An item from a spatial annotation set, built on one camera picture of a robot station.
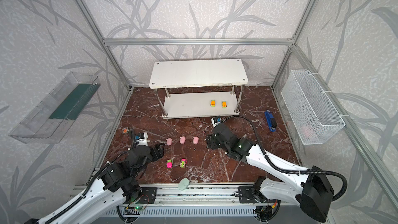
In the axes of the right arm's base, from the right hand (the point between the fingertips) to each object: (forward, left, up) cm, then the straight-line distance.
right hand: (211, 131), depth 80 cm
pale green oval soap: (-22, +14, -12) cm, 29 cm away
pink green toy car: (-13, +23, -13) cm, 29 cm away
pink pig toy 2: (+1, +17, -13) cm, 22 cm away
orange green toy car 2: (+24, -1, -7) cm, 25 cm away
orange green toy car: (+22, -8, -7) cm, 25 cm away
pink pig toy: (0, +25, -14) cm, 29 cm away
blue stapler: (+12, -39, -11) cm, 42 cm away
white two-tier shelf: (+45, +10, -15) cm, 48 cm away
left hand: (-5, +25, -2) cm, 26 cm away
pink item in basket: (-3, -46, +5) cm, 47 cm away
